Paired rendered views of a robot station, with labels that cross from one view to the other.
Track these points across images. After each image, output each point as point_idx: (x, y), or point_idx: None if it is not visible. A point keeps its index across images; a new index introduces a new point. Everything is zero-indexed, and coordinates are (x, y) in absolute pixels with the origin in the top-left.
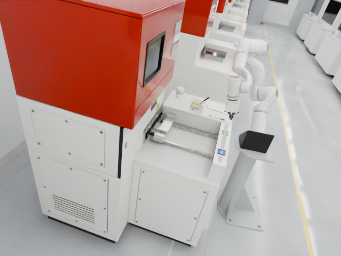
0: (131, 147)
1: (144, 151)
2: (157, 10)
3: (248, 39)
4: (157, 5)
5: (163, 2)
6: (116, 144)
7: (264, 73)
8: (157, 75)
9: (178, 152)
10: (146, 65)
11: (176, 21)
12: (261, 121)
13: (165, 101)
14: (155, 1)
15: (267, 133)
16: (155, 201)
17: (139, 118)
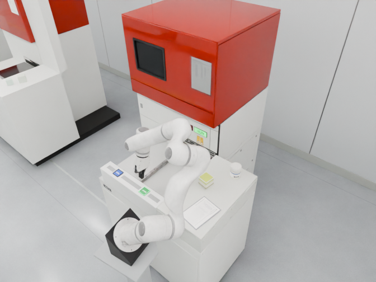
0: (151, 118)
1: (165, 145)
2: (140, 20)
3: (179, 122)
4: (155, 21)
5: (169, 25)
6: None
7: (165, 194)
8: (160, 80)
9: (153, 165)
10: (140, 56)
11: (193, 55)
12: (131, 224)
13: (222, 159)
14: (173, 23)
15: (114, 231)
16: None
17: (139, 91)
